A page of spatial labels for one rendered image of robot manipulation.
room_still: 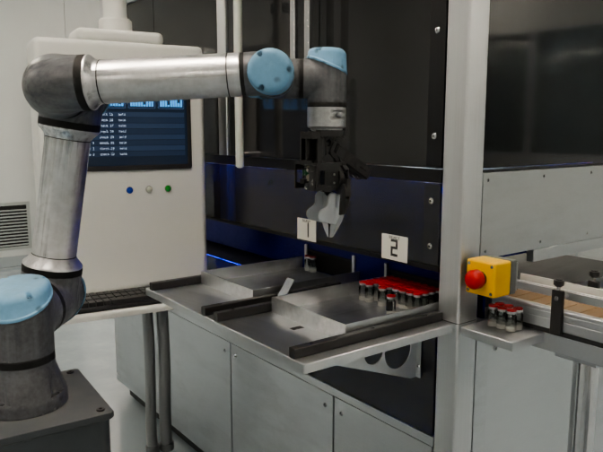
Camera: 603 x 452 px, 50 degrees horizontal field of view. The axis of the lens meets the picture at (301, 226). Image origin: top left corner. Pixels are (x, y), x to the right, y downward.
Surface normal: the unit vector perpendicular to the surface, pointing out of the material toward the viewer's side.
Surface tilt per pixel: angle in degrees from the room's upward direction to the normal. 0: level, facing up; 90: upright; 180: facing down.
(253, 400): 90
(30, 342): 90
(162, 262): 90
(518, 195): 90
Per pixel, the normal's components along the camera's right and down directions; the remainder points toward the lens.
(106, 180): 0.49, 0.13
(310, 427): -0.80, 0.09
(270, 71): 0.00, 0.15
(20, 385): 0.33, -0.17
